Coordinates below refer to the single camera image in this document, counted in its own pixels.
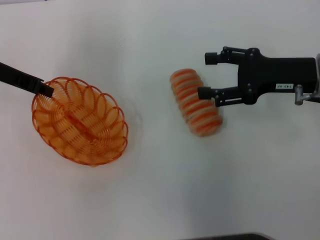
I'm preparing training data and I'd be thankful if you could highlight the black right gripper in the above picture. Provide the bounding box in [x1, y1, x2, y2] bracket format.
[197, 45, 317, 108]

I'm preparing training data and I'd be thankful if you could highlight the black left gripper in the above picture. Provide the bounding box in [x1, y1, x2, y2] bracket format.
[0, 61, 55, 99]

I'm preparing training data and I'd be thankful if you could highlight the orange striped bread loaf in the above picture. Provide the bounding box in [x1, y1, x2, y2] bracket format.
[169, 67, 224, 138]

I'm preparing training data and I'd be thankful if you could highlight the orange wire basket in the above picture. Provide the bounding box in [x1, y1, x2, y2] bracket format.
[31, 76, 130, 166]

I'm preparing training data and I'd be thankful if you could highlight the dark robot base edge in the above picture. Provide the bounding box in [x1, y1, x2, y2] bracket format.
[184, 232, 272, 240]

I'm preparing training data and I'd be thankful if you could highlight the silver metal fitting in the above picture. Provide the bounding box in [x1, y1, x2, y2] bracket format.
[293, 84, 320, 106]

